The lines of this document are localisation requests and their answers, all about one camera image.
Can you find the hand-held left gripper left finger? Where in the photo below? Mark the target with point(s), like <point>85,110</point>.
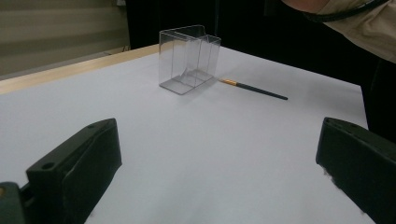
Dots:
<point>77,168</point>

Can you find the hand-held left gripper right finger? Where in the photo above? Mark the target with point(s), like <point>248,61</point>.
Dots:
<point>361,168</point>

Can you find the black brush with orange end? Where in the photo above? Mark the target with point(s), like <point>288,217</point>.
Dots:
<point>258,90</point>

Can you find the clear acrylic organizer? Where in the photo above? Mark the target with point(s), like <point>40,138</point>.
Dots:
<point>183,62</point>

